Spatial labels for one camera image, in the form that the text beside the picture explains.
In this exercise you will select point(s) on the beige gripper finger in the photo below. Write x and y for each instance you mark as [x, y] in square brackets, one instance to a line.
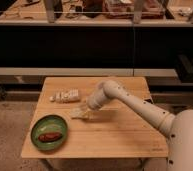
[89, 113]
[83, 109]

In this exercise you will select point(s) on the black phone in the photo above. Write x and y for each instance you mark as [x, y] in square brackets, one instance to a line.
[148, 100]

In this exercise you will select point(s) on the wooden table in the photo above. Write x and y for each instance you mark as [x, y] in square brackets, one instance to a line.
[113, 132]

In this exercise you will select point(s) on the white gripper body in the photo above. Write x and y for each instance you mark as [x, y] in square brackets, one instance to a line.
[94, 102]

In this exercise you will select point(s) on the green ceramic bowl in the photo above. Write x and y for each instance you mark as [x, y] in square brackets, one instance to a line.
[49, 124]

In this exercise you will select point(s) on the red sausage in bowl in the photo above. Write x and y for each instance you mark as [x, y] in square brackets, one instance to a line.
[49, 137]

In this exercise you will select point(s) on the white sponge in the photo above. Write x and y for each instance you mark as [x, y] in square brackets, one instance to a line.
[74, 114]

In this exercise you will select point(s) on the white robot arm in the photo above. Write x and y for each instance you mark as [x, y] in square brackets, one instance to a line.
[178, 129]

